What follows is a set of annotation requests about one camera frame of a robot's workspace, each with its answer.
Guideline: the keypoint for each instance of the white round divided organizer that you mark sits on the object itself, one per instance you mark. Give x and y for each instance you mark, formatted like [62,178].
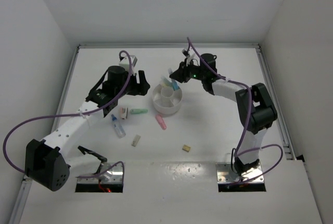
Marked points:
[166,100]

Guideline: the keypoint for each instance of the beige eraser left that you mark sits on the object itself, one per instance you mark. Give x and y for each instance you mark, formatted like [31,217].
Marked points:
[136,140]

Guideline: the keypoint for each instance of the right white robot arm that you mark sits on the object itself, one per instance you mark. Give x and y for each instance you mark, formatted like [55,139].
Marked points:
[255,106]

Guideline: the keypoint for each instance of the aluminium frame rail right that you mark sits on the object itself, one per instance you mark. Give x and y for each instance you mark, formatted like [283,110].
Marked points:
[282,126]

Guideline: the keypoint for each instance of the yellow highlighter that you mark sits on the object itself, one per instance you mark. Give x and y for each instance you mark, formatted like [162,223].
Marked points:
[165,84]

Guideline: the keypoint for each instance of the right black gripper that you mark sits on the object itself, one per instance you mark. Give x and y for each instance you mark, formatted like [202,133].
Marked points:
[181,75]

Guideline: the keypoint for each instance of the metal base plate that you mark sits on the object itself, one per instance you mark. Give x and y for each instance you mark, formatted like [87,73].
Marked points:
[225,175]
[109,173]

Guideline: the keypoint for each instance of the blue highlighter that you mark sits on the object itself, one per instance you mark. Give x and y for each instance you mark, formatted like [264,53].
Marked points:
[174,83]

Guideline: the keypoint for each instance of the clear blue-cap bottle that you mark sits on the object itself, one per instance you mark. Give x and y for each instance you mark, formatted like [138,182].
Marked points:
[117,126]

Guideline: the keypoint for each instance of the aluminium frame rail back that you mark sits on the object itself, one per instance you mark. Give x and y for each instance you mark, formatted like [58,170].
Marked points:
[167,45]

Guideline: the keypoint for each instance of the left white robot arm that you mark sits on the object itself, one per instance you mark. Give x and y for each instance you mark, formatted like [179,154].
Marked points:
[47,161]

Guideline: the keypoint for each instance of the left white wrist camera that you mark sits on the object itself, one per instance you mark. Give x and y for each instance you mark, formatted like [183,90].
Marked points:
[128,63]

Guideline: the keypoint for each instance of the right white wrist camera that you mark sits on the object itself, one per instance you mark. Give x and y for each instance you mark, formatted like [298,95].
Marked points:
[188,57]

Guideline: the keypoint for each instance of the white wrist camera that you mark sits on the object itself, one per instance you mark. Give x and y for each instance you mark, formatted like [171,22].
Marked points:
[188,57]
[128,63]

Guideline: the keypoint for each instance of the green highlighter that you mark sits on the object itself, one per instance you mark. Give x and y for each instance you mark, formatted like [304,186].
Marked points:
[165,79]
[136,111]

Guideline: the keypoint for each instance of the tan eraser right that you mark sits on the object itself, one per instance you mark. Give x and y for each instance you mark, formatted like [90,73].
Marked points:
[186,148]

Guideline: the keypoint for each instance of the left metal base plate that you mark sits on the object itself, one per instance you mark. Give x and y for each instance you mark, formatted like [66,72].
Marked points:
[109,173]

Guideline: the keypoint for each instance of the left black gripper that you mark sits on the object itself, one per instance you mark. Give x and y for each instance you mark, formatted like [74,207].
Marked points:
[139,89]

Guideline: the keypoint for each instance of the pink highlighter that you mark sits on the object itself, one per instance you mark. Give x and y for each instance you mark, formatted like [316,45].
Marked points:
[161,122]

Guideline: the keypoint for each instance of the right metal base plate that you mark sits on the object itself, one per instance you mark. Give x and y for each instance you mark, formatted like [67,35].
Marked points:
[225,175]

